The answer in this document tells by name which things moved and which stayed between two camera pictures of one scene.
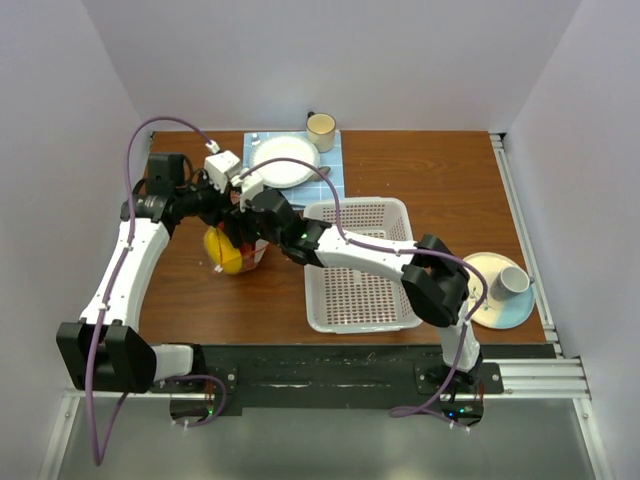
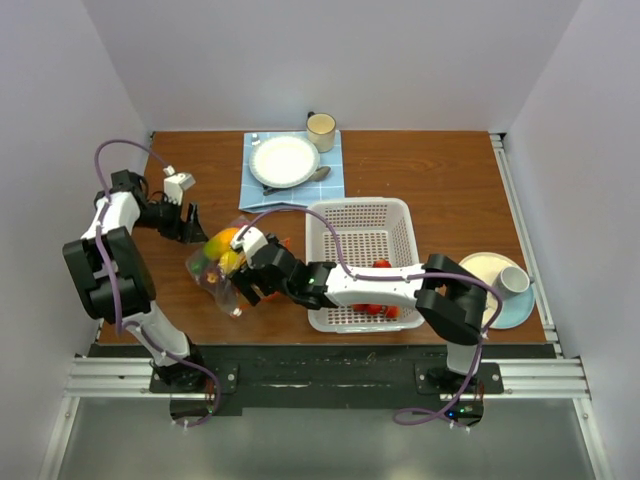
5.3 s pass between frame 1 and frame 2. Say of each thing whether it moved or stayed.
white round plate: stayed
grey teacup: stayed
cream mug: stayed
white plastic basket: stayed
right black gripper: moved
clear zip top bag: moved
